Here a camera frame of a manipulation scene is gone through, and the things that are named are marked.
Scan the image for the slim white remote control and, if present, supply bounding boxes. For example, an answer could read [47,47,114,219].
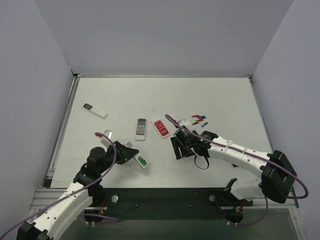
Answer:
[124,140,148,169]

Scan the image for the green battery vertical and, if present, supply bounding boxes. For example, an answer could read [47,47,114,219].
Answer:
[138,156,147,166]

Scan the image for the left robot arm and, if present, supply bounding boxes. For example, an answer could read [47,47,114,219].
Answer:
[16,141,140,240]

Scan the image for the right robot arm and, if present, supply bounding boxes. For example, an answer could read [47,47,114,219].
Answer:
[170,129,297,204]

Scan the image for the red white remote control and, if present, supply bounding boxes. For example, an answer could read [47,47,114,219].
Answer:
[151,118,171,139]

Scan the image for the grey white remote control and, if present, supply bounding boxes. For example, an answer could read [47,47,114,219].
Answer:
[135,118,147,141]

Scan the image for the white remote black tip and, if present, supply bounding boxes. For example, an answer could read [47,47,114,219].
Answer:
[83,103,108,119]

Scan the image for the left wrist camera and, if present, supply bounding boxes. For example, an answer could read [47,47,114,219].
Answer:
[95,129,112,148]

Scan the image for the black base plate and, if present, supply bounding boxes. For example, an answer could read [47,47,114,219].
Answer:
[84,187,253,221]

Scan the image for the aluminium frame rail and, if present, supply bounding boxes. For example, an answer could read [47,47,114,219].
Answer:
[29,187,300,211]

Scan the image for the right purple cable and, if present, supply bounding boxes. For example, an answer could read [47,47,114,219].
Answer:
[164,114,309,200]

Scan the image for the purple cable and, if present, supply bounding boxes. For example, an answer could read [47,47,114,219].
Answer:
[0,132,118,237]
[164,114,309,200]

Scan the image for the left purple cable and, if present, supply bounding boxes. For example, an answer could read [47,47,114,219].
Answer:
[0,132,118,237]

